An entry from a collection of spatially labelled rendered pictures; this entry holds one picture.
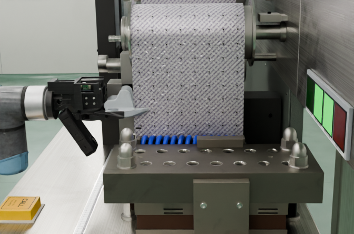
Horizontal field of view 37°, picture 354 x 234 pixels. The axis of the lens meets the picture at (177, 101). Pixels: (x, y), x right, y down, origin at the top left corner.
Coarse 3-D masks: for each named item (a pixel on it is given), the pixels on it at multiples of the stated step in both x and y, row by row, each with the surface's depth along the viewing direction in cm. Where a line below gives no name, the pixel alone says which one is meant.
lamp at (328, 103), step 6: (324, 96) 77; (324, 102) 77; (330, 102) 74; (324, 108) 77; (330, 108) 74; (324, 114) 77; (330, 114) 74; (324, 120) 77; (330, 120) 74; (324, 126) 77; (330, 126) 74; (330, 132) 74
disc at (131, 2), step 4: (132, 0) 113; (132, 4) 113; (128, 12) 109; (128, 16) 109; (128, 20) 108; (128, 24) 108; (128, 28) 108; (128, 32) 108; (128, 36) 108; (128, 40) 108; (128, 44) 109
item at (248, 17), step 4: (244, 8) 111; (248, 8) 111; (244, 12) 110; (248, 12) 110; (244, 16) 109; (248, 16) 109; (248, 20) 109; (248, 24) 109; (248, 28) 109; (248, 32) 109; (248, 36) 109; (248, 40) 109; (248, 44) 110; (244, 48) 110; (248, 48) 110; (244, 52) 111; (248, 52) 111; (244, 56) 113; (248, 56) 113
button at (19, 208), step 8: (8, 200) 110; (16, 200) 110; (24, 200) 110; (32, 200) 110; (40, 200) 112; (0, 208) 106; (8, 208) 106; (16, 208) 106; (24, 208) 106; (32, 208) 106; (0, 216) 106; (8, 216) 106; (16, 216) 106; (24, 216) 106; (32, 216) 106
